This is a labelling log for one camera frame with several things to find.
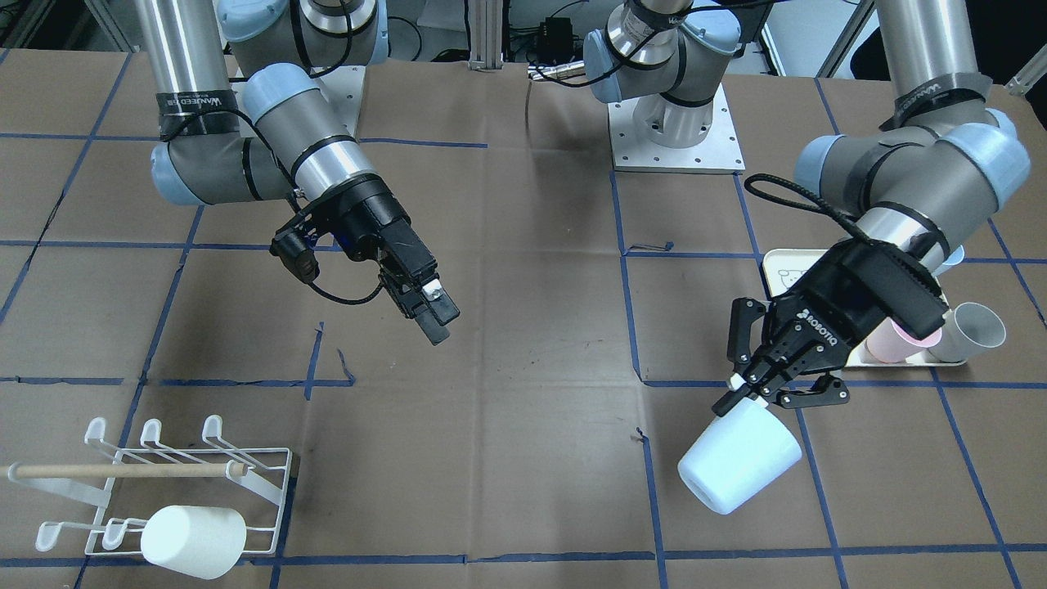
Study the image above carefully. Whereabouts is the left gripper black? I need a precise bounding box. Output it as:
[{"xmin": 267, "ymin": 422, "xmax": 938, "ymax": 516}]
[{"xmin": 712, "ymin": 237, "xmax": 946, "ymax": 417}]

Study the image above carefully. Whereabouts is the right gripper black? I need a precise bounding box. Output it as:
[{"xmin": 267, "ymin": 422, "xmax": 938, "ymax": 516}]
[{"xmin": 304, "ymin": 176, "xmax": 460, "ymax": 344}]

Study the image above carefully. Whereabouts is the light blue cup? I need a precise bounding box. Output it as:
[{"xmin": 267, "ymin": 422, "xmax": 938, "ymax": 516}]
[
  {"xmin": 677, "ymin": 398, "xmax": 802, "ymax": 515},
  {"xmin": 932, "ymin": 245, "xmax": 965, "ymax": 278}
]

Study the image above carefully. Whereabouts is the white ikea cup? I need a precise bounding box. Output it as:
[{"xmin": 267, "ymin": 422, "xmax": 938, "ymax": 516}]
[{"xmin": 141, "ymin": 506, "xmax": 246, "ymax": 579}]

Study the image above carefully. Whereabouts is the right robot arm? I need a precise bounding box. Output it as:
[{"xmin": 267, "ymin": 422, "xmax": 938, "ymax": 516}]
[{"xmin": 135, "ymin": 1, "xmax": 459, "ymax": 344}]

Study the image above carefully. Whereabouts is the pink cup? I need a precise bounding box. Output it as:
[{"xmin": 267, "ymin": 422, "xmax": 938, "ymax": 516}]
[{"xmin": 865, "ymin": 318, "xmax": 943, "ymax": 364}]

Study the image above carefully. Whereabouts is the grey cup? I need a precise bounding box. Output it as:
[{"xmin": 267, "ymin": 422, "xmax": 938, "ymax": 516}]
[{"xmin": 928, "ymin": 302, "xmax": 1007, "ymax": 364}]

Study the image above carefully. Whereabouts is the cream plastic tray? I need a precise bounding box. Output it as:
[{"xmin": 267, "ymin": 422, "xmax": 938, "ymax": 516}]
[{"xmin": 762, "ymin": 249, "xmax": 968, "ymax": 370}]

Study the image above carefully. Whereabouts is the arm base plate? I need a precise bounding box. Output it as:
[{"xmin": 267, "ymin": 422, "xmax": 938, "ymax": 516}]
[
  {"xmin": 314, "ymin": 65, "xmax": 367, "ymax": 139},
  {"xmin": 607, "ymin": 86, "xmax": 747, "ymax": 174}
]

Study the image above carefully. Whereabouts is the white wire cup rack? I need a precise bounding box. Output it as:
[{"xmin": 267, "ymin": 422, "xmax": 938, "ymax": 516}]
[{"xmin": 2, "ymin": 415, "xmax": 295, "ymax": 560}]

